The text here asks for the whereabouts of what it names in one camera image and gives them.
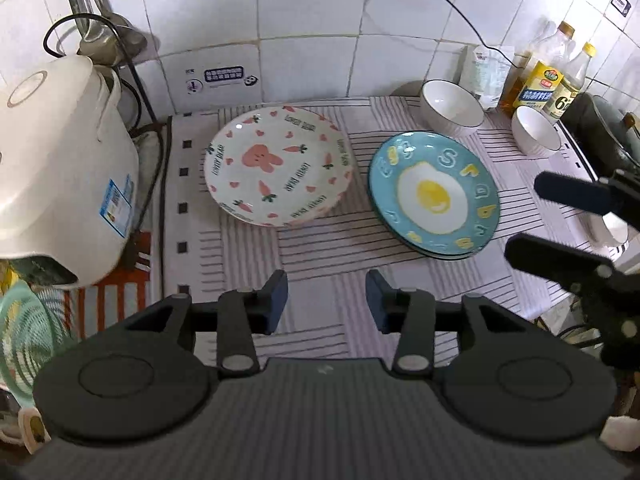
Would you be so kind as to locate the clear vinegar bottle yellow cap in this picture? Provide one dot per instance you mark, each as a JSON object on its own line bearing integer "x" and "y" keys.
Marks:
{"x": 567, "y": 95}

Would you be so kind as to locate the cooking wine bottle yellow label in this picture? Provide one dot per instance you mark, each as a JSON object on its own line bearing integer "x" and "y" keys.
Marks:
{"x": 539, "y": 85}

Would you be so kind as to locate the white plastic item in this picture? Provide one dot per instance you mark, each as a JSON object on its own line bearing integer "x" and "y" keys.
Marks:
{"x": 622, "y": 435}

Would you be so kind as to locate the striped white table mat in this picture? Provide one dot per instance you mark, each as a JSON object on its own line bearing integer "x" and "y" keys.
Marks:
{"x": 310, "y": 242}

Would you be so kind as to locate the green plastic basket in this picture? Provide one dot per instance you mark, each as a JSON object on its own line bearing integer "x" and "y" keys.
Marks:
{"x": 30, "y": 335}

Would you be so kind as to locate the white ribbed bowl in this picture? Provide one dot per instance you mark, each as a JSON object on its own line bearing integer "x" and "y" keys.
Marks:
{"x": 535, "y": 130}
{"x": 607, "y": 230}
{"x": 450, "y": 105}

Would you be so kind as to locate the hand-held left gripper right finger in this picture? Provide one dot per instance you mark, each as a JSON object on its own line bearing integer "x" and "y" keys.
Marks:
{"x": 377, "y": 301}

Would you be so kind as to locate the white salt bag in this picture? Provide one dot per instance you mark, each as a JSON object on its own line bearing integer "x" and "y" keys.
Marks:
{"x": 482, "y": 75}

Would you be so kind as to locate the blue and white wall sticker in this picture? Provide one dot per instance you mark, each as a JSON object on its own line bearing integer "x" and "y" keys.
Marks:
{"x": 225, "y": 76}

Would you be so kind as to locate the white plate with pink rabbit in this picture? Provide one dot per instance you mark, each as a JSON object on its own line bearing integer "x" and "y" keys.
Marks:
{"x": 280, "y": 160}

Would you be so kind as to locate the white rice cooker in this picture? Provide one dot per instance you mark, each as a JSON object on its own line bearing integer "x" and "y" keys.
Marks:
{"x": 55, "y": 160}

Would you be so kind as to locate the orange striped cloth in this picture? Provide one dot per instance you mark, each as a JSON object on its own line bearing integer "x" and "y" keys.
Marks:
{"x": 120, "y": 295}

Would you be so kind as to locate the dark wok with lid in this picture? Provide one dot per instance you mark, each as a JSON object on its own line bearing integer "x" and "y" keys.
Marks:
{"x": 607, "y": 135}

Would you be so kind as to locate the small wall sticker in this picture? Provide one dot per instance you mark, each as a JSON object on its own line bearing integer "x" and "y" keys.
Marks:
{"x": 620, "y": 2}

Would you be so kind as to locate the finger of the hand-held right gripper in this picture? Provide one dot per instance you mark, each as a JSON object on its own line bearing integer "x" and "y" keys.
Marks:
{"x": 547, "y": 256}
{"x": 570, "y": 191}

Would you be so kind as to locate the blue plate with fried egg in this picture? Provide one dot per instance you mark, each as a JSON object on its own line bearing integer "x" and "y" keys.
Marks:
{"x": 445, "y": 258}
{"x": 432, "y": 192}

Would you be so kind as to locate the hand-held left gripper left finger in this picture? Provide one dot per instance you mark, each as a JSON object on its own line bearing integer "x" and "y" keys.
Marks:
{"x": 277, "y": 301}

